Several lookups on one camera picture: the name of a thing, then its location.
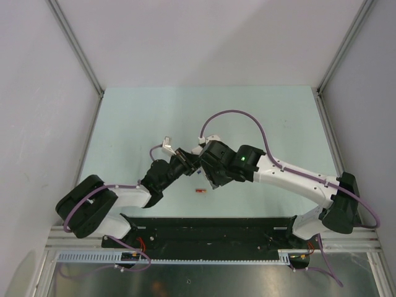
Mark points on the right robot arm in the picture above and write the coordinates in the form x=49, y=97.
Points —
x=336, y=208

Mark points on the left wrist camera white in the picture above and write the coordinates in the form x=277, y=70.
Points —
x=166, y=147

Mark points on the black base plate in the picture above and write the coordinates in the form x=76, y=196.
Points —
x=218, y=237

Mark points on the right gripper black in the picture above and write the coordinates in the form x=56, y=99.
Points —
x=215, y=180

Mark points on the right aluminium frame post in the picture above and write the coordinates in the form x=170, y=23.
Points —
x=350, y=36

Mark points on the white remote control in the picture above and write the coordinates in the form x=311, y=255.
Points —
x=197, y=150

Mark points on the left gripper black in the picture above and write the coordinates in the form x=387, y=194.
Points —
x=190, y=162

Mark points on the grey slotted cable duct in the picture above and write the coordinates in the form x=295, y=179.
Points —
x=129, y=258

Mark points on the aluminium frame post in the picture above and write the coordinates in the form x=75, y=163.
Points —
x=350, y=36
x=73, y=42

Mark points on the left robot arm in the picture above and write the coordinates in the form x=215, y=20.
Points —
x=94, y=207

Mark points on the left aluminium frame post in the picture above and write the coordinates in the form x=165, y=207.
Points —
x=73, y=42

